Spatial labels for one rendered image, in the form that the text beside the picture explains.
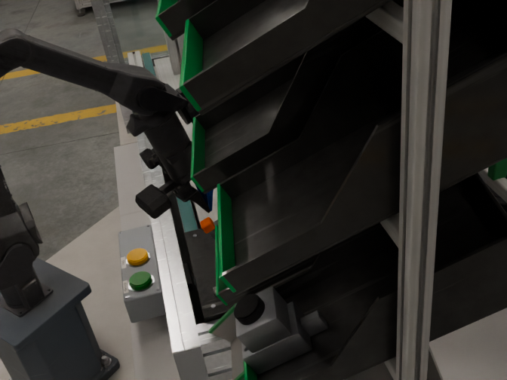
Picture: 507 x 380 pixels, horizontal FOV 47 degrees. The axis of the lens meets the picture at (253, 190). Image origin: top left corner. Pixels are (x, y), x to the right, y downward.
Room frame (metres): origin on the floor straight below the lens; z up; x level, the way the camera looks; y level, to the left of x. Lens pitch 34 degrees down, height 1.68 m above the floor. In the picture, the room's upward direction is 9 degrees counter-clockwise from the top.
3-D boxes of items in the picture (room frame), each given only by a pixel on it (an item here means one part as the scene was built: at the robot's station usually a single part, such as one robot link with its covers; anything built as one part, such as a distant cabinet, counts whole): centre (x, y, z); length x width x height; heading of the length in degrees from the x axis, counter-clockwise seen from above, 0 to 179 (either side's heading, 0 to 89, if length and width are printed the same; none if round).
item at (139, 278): (0.81, 0.23, 0.96); 0.04 x 0.04 x 0.02
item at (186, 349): (1.08, 0.21, 0.91); 0.89 x 0.06 x 0.11; 9
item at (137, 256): (0.88, 0.24, 0.96); 0.04 x 0.04 x 0.02
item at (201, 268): (0.83, 0.01, 0.96); 0.24 x 0.24 x 0.02; 9
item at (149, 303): (0.88, 0.24, 0.93); 0.21 x 0.07 x 0.06; 9
